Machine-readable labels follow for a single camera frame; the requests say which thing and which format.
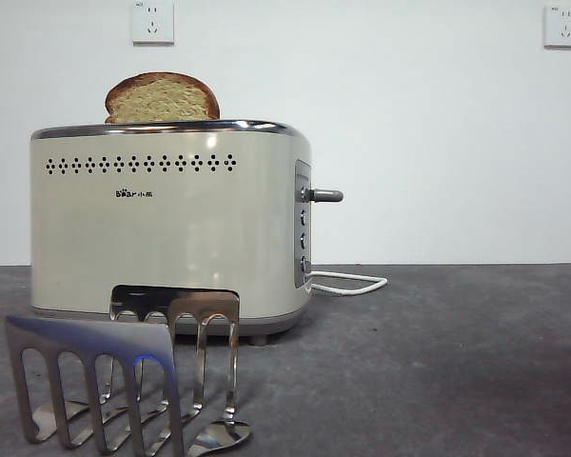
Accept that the grey toaster lever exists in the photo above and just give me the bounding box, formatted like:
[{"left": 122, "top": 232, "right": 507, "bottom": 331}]
[{"left": 302, "top": 188, "right": 345, "bottom": 205}]

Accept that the toasted bread slice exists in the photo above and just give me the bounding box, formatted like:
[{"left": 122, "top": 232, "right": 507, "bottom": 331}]
[{"left": 104, "top": 71, "right": 222, "bottom": 126}]

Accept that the cream two-slot toaster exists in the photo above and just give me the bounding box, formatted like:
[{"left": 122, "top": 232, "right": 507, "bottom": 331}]
[{"left": 30, "top": 118, "right": 314, "bottom": 347}]

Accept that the stainless steel toast rack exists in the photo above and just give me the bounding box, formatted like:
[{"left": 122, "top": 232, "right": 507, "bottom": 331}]
[{"left": 4, "top": 284, "right": 255, "bottom": 457}]

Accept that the white power cable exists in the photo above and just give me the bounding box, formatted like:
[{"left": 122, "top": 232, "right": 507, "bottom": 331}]
[{"left": 307, "top": 269, "right": 390, "bottom": 298}]

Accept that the white wall socket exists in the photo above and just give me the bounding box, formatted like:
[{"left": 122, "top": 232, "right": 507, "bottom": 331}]
[
  {"left": 131, "top": 0, "right": 176, "bottom": 48},
  {"left": 543, "top": 4, "right": 571, "bottom": 50}
]

